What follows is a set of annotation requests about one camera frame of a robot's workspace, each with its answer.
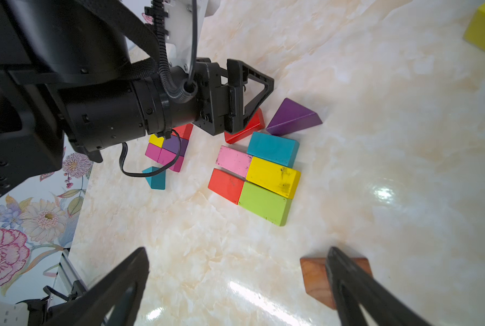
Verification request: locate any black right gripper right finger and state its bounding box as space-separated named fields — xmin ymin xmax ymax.
xmin=325 ymin=247 xmax=429 ymax=325

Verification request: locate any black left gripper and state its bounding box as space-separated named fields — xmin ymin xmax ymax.
xmin=144 ymin=59 xmax=275 ymax=136

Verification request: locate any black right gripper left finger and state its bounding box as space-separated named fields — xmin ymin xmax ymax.
xmin=45 ymin=247 xmax=150 ymax=325

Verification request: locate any red rectangular block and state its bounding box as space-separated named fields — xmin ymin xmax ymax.
xmin=224 ymin=108 xmax=266 ymax=144
xmin=208 ymin=169 xmax=245 ymax=205
xmin=172 ymin=124 xmax=194 ymax=141

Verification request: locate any purple triangle block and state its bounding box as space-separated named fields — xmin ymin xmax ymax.
xmin=266 ymin=98 xmax=323 ymax=136

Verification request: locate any teal small block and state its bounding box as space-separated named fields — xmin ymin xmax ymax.
xmin=247 ymin=132 xmax=300 ymax=168

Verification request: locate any pink rectangular block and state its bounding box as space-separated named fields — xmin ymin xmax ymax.
xmin=215 ymin=146 xmax=253 ymax=179

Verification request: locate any purple rectangular block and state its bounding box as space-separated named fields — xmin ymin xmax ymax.
xmin=162 ymin=135 xmax=189 ymax=156

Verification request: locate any yellow rectangular block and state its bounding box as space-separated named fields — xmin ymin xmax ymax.
xmin=149 ymin=134 xmax=165 ymax=148
xmin=245 ymin=156 xmax=301 ymax=199

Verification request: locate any green rectangular block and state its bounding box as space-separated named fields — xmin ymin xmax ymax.
xmin=238 ymin=182 xmax=292 ymax=227

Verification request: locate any magenta rectangular block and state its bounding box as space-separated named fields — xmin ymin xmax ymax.
xmin=157 ymin=149 xmax=184 ymax=173
xmin=145 ymin=143 xmax=162 ymax=162

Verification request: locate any teal triangle block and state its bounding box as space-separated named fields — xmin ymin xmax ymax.
xmin=142 ymin=167 xmax=166 ymax=190

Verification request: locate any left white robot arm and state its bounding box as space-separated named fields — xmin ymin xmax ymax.
xmin=0 ymin=1 xmax=274 ymax=198

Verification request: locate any brown small block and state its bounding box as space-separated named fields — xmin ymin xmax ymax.
xmin=299 ymin=256 xmax=374 ymax=311

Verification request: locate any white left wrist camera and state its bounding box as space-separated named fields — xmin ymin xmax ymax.
xmin=163 ymin=0 xmax=221 ymax=73

